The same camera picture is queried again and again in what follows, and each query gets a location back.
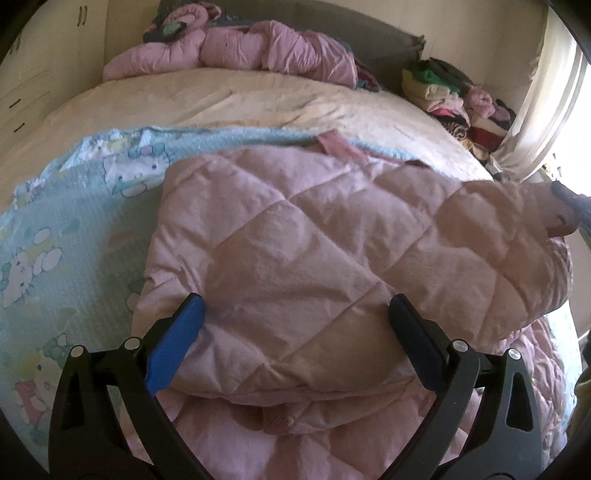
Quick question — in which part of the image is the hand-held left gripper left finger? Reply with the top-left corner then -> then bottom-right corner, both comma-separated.
48,292 -> 213,480

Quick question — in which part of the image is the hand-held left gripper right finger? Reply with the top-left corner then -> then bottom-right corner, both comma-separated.
383,293 -> 543,480

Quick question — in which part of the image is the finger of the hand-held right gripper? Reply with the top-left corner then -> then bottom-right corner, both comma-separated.
547,210 -> 579,236
550,181 -> 591,209

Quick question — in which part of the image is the pink quilted jacket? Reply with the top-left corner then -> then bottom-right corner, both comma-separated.
104,131 -> 575,480

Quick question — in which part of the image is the pile of folded clothes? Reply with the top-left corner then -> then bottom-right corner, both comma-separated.
401,58 -> 518,160

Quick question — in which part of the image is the cream curtain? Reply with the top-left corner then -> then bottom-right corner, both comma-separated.
489,18 -> 583,181

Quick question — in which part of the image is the blue cartoon printed blanket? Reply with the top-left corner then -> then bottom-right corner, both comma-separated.
0,126 -> 585,439

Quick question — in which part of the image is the multicoloured striped cloth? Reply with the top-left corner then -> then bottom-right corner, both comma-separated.
355,65 -> 384,90

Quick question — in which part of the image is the grey padded headboard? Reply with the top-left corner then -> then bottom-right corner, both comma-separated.
157,0 -> 426,79

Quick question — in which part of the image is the bed with cream sheet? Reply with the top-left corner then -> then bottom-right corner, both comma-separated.
0,67 -> 495,185

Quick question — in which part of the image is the cream wardrobe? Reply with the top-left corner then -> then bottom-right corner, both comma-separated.
0,0 -> 109,153

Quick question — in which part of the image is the dark teal cloth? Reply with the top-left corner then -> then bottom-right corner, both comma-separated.
143,21 -> 186,44

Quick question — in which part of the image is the crumpled pink padded coat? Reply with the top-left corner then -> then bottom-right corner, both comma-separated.
102,4 -> 358,89

